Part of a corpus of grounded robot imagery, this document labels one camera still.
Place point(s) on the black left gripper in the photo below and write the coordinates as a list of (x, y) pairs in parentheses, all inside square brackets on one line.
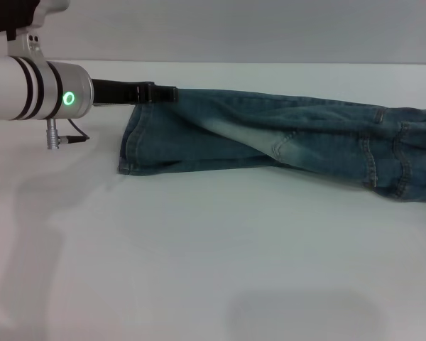
[(113, 91)]

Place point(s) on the blue denim shorts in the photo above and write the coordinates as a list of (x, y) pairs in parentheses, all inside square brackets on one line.
[(270, 142)]

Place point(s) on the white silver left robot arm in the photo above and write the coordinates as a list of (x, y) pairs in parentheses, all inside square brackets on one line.
[(28, 89)]

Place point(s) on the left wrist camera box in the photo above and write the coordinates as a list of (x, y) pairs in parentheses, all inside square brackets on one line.
[(14, 17)]

